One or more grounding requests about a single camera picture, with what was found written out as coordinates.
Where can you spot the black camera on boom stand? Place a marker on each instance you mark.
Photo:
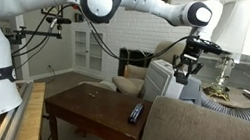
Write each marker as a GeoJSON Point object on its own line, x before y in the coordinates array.
{"type": "Point", "coordinates": [58, 20]}

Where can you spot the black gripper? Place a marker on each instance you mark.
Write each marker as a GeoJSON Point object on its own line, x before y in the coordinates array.
{"type": "Point", "coordinates": [191, 53]}

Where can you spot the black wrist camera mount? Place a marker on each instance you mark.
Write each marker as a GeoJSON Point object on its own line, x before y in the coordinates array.
{"type": "Point", "coordinates": [213, 47]}

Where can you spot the white glass door cabinet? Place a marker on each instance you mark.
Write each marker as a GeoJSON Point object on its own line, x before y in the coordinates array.
{"type": "Point", "coordinates": [87, 50]}

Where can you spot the white portable air conditioner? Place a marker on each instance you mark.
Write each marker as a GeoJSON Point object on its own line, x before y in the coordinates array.
{"type": "Point", "coordinates": [160, 82]}

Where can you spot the dark brown wooden table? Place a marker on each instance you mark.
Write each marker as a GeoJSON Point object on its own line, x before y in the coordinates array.
{"type": "Point", "coordinates": [98, 109]}

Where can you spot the crystal table lamp white shade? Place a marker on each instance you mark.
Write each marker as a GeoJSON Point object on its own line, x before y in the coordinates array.
{"type": "Point", "coordinates": [243, 28]}

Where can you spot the wooden workbench with black legs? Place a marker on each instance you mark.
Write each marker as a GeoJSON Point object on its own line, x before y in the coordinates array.
{"type": "Point", "coordinates": [31, 116]}

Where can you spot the stone top side table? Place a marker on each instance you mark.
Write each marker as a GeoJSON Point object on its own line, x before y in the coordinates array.
{"type": "Point", "coordinates": [245, 100]}

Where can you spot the small metal object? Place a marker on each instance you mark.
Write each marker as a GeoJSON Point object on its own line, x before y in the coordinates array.
{"type": "Point", "coordinates": [93, 93]}

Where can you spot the beige armchair with wooden arms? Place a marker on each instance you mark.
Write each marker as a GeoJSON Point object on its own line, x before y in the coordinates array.
{"type": "Point", "coordinates": [129, 84]}

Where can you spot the small black shelf box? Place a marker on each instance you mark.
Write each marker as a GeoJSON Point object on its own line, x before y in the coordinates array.
{"type": "Point", "coordinates": [79, 17]}

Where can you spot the black remote with coloured buttons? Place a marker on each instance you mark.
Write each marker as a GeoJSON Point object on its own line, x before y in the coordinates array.
{"type": "Point", "coordinates": [135, 113]}

